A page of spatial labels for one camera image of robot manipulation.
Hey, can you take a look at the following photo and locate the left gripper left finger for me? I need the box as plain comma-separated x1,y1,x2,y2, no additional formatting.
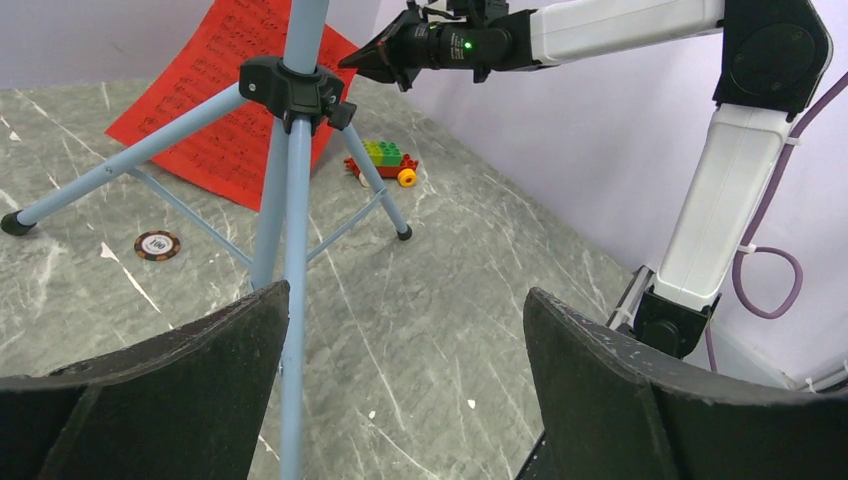
1,281,290,479

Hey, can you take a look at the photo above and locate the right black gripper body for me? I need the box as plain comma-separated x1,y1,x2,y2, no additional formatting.
394,16,513,83

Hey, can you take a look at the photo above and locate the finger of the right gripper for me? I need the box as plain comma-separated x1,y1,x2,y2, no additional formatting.
337,40,408,92
377,6,424,50

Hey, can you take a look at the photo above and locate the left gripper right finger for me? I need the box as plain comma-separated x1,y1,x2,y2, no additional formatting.
518,287,847,479

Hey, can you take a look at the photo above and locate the light blue music stand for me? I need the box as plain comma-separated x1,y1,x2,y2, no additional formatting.
1,1,412,479

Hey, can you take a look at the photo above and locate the red sheet music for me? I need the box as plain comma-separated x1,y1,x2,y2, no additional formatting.
105,0,360,213

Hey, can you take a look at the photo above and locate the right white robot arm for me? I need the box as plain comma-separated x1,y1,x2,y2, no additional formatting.
344,1,847,375

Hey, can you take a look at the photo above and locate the colourful toy block car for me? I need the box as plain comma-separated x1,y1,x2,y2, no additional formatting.
363,141,419,188

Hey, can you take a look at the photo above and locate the brown poker chip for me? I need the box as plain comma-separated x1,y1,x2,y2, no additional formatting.
134,230,181,262

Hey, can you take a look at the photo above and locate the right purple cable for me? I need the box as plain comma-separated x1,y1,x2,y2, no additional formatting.
703,71,848,372

